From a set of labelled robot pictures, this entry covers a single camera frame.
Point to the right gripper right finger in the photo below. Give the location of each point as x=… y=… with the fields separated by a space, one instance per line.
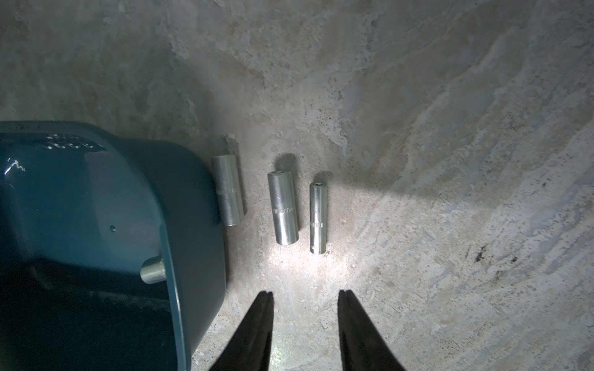
x=361 y=344

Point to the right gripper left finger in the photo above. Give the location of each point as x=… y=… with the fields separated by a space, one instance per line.
x=251 y=344

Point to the silver socket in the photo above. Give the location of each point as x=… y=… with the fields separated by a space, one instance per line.
x=228 y=188
x=284 y=214
x=318 y=216

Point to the teal plastic storage box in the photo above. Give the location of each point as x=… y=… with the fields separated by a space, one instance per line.
x=81 y=211

